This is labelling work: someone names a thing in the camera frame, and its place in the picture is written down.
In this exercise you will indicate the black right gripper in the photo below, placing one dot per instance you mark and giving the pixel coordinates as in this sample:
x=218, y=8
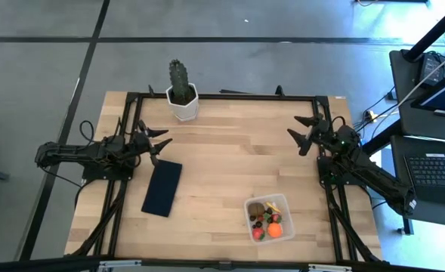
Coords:
x=339, y=140

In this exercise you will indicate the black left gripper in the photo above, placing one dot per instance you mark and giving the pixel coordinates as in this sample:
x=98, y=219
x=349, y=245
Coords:
x=141, y=143

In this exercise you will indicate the small yellow elongated fruit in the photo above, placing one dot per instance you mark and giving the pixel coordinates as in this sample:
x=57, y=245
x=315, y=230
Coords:
x=273, y=208

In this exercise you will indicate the brown kiwi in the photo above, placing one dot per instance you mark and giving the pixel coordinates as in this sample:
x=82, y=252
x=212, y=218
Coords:
x=256, y=209

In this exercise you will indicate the orange fruit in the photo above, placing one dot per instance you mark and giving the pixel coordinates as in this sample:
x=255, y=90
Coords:
x=274, y=230

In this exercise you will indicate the red round fruit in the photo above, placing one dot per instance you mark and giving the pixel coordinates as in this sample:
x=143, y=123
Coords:
x=258, y=233

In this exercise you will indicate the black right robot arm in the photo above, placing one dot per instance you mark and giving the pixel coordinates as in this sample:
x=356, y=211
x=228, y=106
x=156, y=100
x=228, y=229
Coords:
x=377, y=177

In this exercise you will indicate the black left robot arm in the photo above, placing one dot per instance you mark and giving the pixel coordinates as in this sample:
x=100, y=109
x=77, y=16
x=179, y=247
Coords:
x=75, y=153

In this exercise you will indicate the clear plastic tupperware container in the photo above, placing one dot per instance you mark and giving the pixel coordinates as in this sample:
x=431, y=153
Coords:
x=288, y=236

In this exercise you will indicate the white hexagonal plant pot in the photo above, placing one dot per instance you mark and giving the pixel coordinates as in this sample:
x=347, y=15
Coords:
x=184, y=111

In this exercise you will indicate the dark blue container lid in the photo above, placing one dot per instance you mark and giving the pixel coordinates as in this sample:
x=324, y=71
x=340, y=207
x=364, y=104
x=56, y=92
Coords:
x=161, y=187

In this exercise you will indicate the tall green cactus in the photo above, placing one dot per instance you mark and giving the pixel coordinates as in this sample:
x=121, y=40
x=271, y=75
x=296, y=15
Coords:
x=178, y=79

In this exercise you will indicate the black flat strip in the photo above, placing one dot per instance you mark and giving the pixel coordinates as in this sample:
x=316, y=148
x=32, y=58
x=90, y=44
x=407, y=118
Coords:
x=233, y=91

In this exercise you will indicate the black keyboard desk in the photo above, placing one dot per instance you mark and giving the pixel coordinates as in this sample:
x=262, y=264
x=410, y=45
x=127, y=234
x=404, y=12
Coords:
x=399, y=170

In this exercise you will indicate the black monitor desk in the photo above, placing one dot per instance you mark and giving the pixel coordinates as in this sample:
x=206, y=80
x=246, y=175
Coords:
x=401, y=75

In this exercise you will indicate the black keyboard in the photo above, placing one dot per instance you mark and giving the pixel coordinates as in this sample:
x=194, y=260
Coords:
x=433, y=175

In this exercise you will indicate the black power adapter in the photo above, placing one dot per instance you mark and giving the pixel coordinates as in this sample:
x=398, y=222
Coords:
x=430, y=68

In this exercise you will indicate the black rig bar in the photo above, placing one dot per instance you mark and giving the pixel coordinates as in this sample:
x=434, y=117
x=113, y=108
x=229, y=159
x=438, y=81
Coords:
x=222, y=266

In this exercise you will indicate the black aluminium table frame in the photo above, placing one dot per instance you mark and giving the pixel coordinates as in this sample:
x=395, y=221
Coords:
x=245, y=96

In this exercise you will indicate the silver metal bracket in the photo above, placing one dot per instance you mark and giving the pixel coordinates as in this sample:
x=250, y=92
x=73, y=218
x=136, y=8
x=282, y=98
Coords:
x=118, y=263
x=329, y=268

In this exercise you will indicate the black upright post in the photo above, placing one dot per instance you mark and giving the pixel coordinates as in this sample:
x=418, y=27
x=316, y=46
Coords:
x=433, y=33

